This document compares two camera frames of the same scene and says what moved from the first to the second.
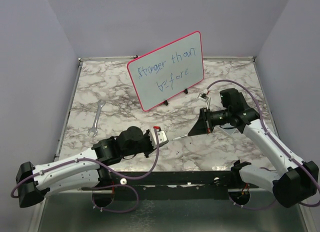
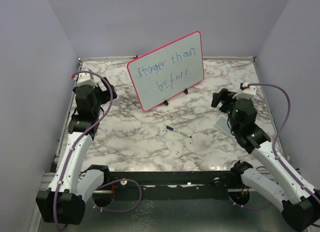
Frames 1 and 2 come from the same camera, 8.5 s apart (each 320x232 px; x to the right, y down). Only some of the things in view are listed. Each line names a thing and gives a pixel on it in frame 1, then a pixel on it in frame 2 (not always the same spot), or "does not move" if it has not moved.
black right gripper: (201, 126) to (217, 97)
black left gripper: (146, 135) to (108, 94)
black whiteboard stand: (165, 102) does not move
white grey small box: (229, 128) does not move
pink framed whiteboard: (162, 73) does not move
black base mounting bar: (173, 185) does not move
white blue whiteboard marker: (179, 137) to (172, 128)
